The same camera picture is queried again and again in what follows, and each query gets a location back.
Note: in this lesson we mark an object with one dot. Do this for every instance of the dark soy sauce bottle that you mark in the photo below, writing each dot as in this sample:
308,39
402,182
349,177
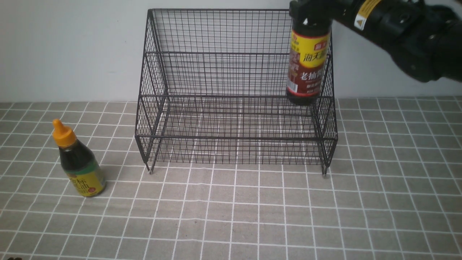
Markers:
307,58

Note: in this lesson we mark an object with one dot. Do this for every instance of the small orange-capped sauce bottle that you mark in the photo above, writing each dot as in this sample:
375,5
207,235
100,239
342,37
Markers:
78,161

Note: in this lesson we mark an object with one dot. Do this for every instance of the grey grid-pattern tablecloth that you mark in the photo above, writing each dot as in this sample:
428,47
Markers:
393,191

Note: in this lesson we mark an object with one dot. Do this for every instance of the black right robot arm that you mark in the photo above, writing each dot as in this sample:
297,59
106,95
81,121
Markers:
424,41

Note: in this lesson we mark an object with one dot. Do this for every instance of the black wire mesh rack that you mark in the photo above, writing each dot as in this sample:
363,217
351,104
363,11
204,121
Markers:
213,90

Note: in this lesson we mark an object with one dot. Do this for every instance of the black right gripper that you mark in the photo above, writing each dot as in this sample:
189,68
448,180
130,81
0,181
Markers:
317,11

